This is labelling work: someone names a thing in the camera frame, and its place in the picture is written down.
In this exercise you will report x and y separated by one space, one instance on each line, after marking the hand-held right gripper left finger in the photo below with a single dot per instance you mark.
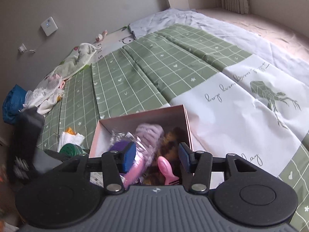
129 156

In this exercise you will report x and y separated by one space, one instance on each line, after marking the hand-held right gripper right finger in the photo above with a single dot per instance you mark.
185 159

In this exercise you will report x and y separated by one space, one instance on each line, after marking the purple soft block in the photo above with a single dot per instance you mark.
115 147

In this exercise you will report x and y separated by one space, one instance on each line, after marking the clear crinkled wrapper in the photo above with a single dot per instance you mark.
120 136

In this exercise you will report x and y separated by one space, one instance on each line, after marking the brown furry plush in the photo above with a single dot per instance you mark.
171 137

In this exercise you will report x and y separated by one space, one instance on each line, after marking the lavender knitted yarn item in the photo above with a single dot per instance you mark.
149 135

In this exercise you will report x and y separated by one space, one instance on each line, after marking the pink cardboard box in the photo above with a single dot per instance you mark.
106 130

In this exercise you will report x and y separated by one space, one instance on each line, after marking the blue plastic bag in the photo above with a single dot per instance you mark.
14 104

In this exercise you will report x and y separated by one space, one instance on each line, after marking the white frayed cloth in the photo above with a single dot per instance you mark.
43 99

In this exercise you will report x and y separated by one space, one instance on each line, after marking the white tissue paper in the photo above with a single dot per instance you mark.
70 139

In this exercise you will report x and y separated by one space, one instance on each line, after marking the small orange item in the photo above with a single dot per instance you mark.
70 130

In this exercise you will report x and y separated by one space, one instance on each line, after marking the green and white printed bedsheet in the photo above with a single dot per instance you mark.
193 72

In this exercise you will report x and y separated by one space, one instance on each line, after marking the pale green towel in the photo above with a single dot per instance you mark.
77 60

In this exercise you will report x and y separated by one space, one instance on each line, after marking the small pink toy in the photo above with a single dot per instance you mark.
101 35

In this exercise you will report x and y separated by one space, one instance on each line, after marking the white wall socket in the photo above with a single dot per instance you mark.
22 47

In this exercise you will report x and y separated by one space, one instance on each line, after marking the white wall thermostat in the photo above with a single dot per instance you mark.
49 25

